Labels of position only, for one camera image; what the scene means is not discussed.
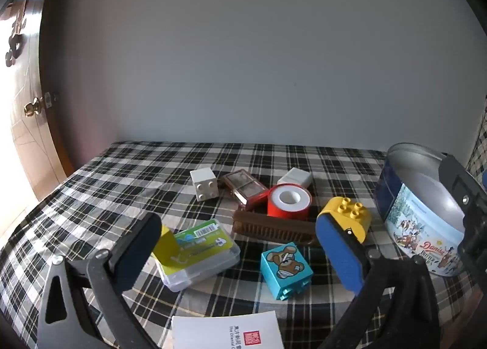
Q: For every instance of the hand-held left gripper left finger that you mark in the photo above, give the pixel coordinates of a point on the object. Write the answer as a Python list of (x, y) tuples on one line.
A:
[(139, 254)]

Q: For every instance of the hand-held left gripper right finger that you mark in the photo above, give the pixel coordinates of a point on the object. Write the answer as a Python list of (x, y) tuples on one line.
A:
[(338, 257)]

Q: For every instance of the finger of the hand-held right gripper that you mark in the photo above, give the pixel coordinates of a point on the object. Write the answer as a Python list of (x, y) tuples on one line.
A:
[(468, 196)]

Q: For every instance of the small yellow block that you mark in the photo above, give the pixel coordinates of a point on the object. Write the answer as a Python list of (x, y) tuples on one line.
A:
[(167, 250)]

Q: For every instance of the yellow face building block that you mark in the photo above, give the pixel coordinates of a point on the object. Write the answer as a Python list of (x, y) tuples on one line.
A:
[(354, 225)]

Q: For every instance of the blue bear-print building block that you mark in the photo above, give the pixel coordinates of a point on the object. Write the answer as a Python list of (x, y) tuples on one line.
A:
[(285, 267)]

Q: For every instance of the round blue cookie tin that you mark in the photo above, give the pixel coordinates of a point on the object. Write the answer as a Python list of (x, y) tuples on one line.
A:
[(414, 219)]

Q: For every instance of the clear plastic box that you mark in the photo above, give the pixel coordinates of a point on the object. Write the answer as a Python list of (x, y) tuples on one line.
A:
[(205, 261)]

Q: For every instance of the red tape roll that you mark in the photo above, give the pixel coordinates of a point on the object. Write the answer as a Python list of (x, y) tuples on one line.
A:
[(281, 212)]

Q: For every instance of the brown ridged block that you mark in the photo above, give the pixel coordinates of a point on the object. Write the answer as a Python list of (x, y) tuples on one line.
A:
[(266, 233)]

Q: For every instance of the white wall charger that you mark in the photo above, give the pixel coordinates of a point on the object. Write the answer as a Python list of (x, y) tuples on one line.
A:
[(295, 177)]

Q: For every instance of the white building block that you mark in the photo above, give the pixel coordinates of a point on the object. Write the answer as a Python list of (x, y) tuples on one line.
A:
[(203, 181)]

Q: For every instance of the white booklet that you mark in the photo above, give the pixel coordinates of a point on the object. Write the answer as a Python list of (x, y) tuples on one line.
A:
[(213, 333)]

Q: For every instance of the brown framed window piece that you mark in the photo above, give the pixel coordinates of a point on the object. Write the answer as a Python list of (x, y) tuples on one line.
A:
[(243, 187)]

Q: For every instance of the plaid pillow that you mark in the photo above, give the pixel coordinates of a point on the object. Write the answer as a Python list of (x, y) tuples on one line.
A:
[(480, 143)]

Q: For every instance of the plaid bed sheet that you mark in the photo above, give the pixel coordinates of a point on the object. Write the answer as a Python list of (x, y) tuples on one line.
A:
[(114, 181)]

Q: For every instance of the wooden door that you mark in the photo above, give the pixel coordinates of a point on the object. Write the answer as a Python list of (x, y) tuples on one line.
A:
[(26, 136)]

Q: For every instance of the metal door latch plate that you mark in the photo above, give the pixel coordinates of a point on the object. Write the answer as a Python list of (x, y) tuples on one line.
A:
[(48, 99)]

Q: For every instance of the brass door knob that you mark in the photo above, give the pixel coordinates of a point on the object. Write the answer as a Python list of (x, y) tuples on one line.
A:
[(32, 107)]

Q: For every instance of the door hanging ornament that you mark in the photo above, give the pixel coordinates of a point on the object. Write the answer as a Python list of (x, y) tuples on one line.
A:
[(15, 40)]

